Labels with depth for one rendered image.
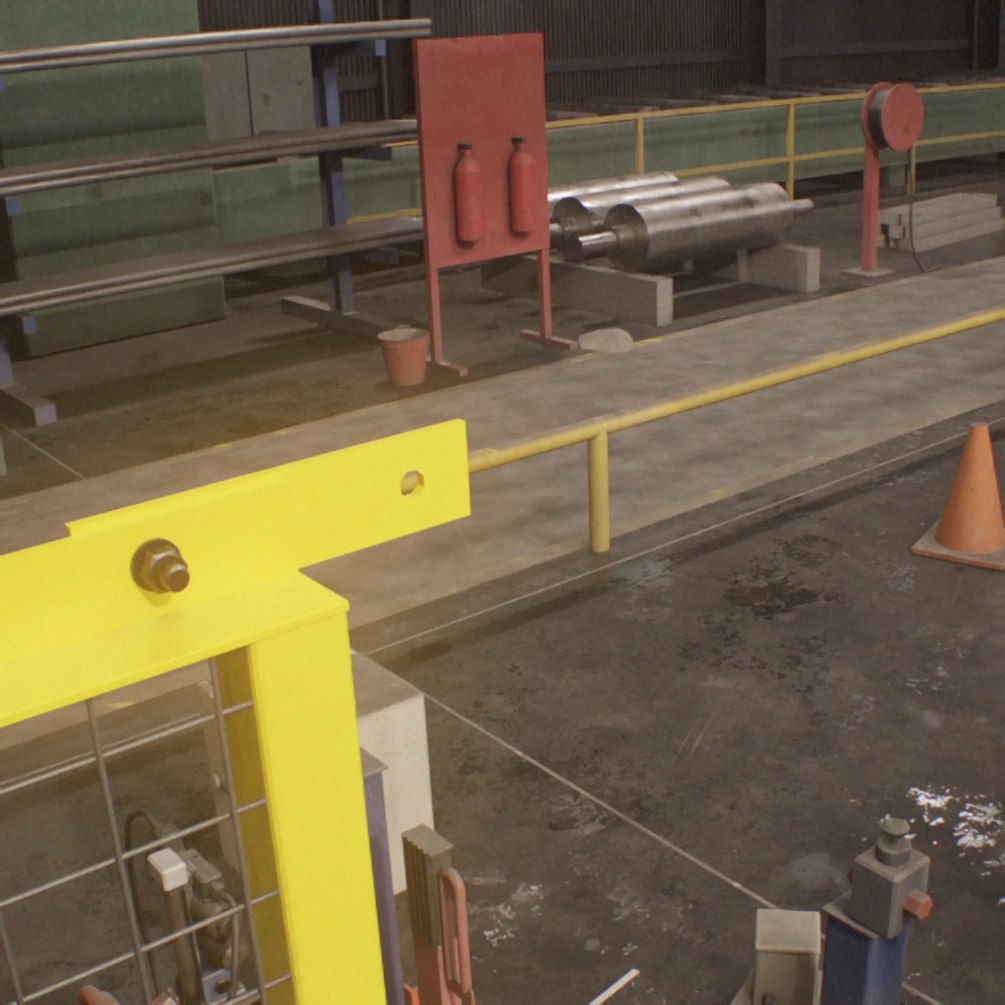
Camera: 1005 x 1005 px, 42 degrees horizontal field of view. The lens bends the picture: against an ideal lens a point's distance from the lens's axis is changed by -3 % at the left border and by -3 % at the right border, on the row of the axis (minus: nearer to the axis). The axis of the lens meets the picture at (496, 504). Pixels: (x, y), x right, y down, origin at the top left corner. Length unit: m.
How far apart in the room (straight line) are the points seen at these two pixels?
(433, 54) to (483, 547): 3.41
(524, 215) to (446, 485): 7.50
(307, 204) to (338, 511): 10.22
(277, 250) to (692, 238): 2.80
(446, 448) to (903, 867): 1.82
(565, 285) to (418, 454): 8.94
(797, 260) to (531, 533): 4.96
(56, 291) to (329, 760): 7.31
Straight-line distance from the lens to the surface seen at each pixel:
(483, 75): 8.11
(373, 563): 5.34
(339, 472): 0.65
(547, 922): 3.34
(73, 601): 0.60
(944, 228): 12.23
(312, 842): 0.65
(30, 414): 7.86
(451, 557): 5.34
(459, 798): 3.81
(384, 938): 2.30
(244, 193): 10.58
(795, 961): 2.85
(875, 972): 2.53
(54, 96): 9.33
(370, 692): 2.33
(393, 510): 0.67
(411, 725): 2.32
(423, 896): 2.01
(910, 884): 2.42
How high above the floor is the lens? 2.05
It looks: 20 degrees down
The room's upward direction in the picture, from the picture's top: 3 degrees counter-clockwise
